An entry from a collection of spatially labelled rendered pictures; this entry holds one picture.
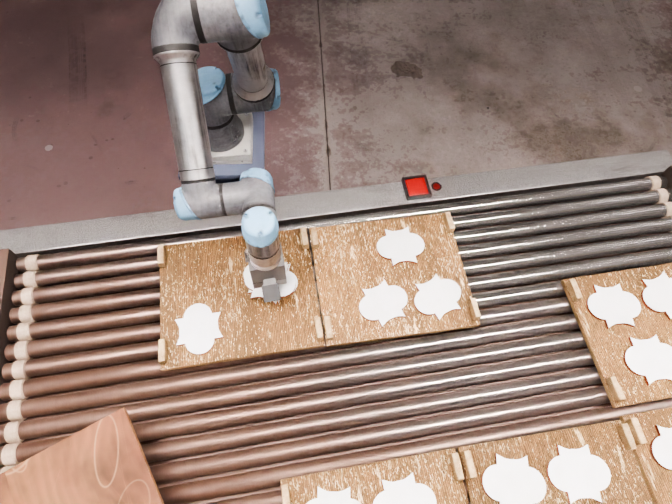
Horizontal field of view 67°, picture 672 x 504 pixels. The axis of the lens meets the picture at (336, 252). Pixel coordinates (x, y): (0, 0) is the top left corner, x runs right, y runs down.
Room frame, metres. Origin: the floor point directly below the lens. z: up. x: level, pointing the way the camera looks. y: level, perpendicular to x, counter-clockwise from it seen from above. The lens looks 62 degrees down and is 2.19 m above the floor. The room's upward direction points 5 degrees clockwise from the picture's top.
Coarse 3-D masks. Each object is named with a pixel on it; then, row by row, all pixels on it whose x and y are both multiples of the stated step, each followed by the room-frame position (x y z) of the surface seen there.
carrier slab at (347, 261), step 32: (352, 224) 0.75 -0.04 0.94; (384, 224) 0.76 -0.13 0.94; (416, 224) 0.77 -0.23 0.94; (320, 256) 0.64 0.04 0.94; (352, 256) 0.65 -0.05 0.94; (448, 256) 0.67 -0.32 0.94; (320, 288) 0.54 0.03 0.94; (352, 288) 0.55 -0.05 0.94; (416, 288) 0.57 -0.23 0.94; (352, 320) 0.46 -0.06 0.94; (416, 320) 0.47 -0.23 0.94; (448, 320) 0.48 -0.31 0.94
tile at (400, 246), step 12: (408, 228) 0.75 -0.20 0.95; (384, 240) 0.70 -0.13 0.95; (396, 240) 0.70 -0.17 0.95; (408, 240) 0.71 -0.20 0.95; (420, 240) 0.71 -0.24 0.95; (384, 252) 0.66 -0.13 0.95; (396, 252) 0.67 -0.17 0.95; (408, 252) 0.67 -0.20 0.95; (420, 252) 0.67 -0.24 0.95; (396, 264) 0.63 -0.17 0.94
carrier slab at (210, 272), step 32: (192, 256) 0.61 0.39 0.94; (224, 256) 0.61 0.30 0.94; (288, 256) 0.63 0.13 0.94; (160, 288) 0.50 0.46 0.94; (192, 288) 0.51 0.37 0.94; (224, 288) 0.52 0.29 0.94; (160, 320) 0.42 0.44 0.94; (224, 320) 0.43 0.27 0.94; (256, 320) 0.44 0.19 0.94; (288, 320) 0.45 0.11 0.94; (224, 352) 0.35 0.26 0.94; (256, 352) 0.35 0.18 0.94
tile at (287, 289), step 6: (288, 264) 0.59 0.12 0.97; (246, 276) 0.54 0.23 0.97; (288, 276) 0.55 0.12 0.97; (246, 282) 0.53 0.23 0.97; (288, 282) 0.54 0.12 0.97; (294, 282) 0.54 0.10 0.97; (252, 288) 0.51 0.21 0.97; (258, 288) 0.51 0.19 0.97; (282, 288) 0.52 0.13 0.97; (288, 288) 0.52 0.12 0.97; (294, 288) 0.52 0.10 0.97; (252, 294) 0.49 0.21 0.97; (258, 294) 0.49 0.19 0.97; (282, 294) 0.50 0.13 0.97; (288, 294) 0.50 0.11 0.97
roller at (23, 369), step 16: (512, 288) 0.60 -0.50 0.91; (528, 288) 0.60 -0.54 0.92; (544, 288) 0.61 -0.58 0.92; (560, 288) 0.61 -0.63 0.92; (480, 304) 0.55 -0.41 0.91; (496, 304) 0.55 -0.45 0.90; (80, 352) 0.32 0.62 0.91; (96, 352) 0.32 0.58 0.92; (112, 352) 0.33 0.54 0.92; (128, 352) 0.33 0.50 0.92; (144, 352) 0.33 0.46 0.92; (16, 368) 0.27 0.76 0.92; (32, 368) 0.27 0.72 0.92; (48, 368) 0.28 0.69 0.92; (64, 368) 0.28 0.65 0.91; (80, 368) 0.29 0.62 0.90
